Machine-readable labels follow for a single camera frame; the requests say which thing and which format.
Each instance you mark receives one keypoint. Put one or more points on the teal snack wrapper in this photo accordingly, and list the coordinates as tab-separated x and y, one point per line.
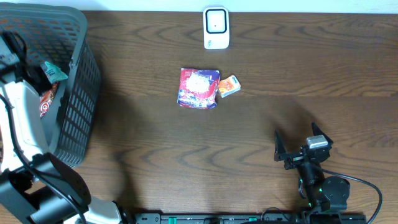
53	72

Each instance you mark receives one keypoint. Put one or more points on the white barcode scanner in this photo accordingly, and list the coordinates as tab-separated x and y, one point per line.
216	34

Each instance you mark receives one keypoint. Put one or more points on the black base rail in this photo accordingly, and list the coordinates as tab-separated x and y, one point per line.
273	217

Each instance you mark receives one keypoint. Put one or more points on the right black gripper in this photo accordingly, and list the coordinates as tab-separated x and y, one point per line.
294	159

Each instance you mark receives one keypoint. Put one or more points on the orange brown snack bar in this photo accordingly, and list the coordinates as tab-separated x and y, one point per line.
46	99

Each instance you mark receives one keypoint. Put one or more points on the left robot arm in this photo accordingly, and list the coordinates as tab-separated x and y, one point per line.
37	187

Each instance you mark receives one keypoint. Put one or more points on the small orange carton box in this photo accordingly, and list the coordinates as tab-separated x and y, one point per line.
229	86

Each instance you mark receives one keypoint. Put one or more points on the red purple snack bag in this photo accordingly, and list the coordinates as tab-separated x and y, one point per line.
198	88

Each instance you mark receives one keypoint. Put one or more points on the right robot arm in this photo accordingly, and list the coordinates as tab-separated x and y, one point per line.
324	194

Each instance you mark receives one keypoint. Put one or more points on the dark grey plastic basket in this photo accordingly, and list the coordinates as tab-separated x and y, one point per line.
57	34

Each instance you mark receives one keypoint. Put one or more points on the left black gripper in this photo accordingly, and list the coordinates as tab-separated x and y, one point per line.
23	70

